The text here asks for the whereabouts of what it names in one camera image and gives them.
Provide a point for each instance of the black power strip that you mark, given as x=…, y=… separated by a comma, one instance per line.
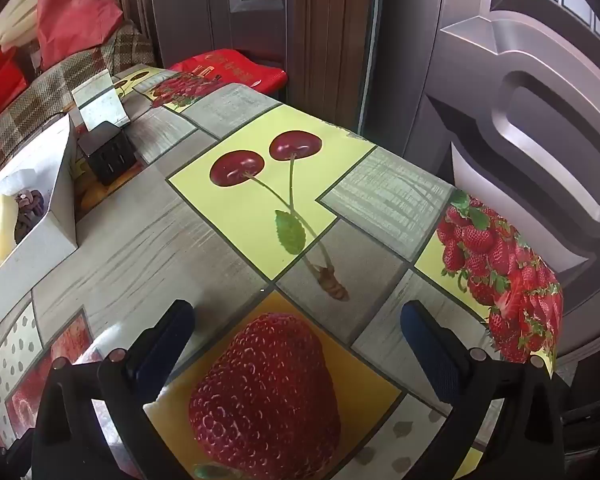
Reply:
x=110, y=155

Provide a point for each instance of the zebra print scrunchie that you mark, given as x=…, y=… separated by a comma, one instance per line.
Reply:
x=27, y=207

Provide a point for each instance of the plaid blanket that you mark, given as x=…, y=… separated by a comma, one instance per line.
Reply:
x=45, y=90

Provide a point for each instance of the dark brown panelled door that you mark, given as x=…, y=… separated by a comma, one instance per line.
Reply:
x=530, y=110
x=205, y=10

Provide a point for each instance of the white cardboard box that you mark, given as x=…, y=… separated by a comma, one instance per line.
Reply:
x=55, y=220

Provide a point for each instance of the red bag with gold print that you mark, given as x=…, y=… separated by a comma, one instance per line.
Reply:
x=230, y=67

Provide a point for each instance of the fruit print tablecloth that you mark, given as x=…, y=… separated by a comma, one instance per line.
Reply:
x=145, y=240

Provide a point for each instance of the cream foam strips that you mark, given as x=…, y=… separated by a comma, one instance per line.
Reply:
x=15, y=25

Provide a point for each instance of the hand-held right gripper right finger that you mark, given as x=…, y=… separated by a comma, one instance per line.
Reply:
x=427, y=355

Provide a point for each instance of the yellow round sponge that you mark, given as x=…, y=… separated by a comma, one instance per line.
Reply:
x=2, y=230

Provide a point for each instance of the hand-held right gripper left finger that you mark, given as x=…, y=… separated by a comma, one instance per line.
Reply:
x=167, y=342

